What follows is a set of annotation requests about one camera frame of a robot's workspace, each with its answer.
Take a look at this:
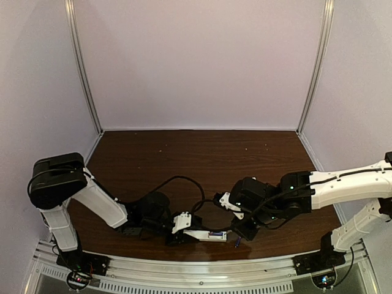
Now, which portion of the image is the right black camera cable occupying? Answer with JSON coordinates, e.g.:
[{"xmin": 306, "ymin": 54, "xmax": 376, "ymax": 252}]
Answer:
[{"xmin": 191, "ymin": 183, "xmax": 310, "ymax": 233}]

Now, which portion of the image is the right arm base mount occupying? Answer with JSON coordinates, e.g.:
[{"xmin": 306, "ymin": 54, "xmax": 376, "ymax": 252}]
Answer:
[{"xmin": 292, "ymin": 232, "xmax": 345, "ymax": 290}]

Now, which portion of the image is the white remote control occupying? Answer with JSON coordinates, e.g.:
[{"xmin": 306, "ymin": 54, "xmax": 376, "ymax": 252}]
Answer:
[{"xmin": 183, "ymin": 230, "xmax": 227, "ymax": 243}]

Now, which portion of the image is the left black camera cable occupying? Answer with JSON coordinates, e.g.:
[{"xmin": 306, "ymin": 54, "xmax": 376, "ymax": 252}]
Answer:
[{"xmin": 119, "ymin": 175, "xmax": 205, "ymax": 212}]

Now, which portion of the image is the black camera cable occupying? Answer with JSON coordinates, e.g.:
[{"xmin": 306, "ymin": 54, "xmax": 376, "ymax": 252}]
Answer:
[
  {"xmin": 191, "ymin": 183, "xmax": 310, "ymax": 233},
  {"xmin": 119, "ymin": 175, "xmax": 205, "ymax": 212}
]

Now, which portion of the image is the left aluminium frame post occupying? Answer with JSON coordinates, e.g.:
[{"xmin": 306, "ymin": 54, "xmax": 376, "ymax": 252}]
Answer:
[{"xmin": 64, "ymin": 0, "xmax": 103, "ymax": 135}]

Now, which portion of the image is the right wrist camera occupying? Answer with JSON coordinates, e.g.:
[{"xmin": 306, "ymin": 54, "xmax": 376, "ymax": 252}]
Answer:
[{"xmin": 213, "ymin": 192, "xmax": 244, "ymax": 220}]

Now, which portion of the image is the aluminium frame post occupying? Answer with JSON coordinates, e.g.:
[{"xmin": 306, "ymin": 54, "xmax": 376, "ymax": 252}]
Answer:
[
  {"xmin": 64, "ymin": 0, "xmax": 103, "ymax": 135},
  {"xmin": 296, "ymin": 0, "xmax": 334, "ymax": 135}
]

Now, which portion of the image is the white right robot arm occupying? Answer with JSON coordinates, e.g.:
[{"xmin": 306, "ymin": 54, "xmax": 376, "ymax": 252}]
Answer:
[{"xmin": 219, "ymin": 152, "xmax": 391, "ymax": 255}]

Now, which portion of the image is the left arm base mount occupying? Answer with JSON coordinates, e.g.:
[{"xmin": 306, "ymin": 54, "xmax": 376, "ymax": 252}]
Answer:
[{"xmin": 53, "ymin": 244, "xmax": 110, "ymax": 293}]

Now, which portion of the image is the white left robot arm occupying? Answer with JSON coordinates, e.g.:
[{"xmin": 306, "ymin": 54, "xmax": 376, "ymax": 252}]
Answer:
[{"xmin": 27, "ymin": 153, "xmax": 193, "ymax": 252}]

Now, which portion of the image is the right aluminium frame post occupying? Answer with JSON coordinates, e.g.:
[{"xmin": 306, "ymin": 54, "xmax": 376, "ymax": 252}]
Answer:
[{"xmin": 296, "ymin": 0, "xmax": 334, "ymax": 135}]

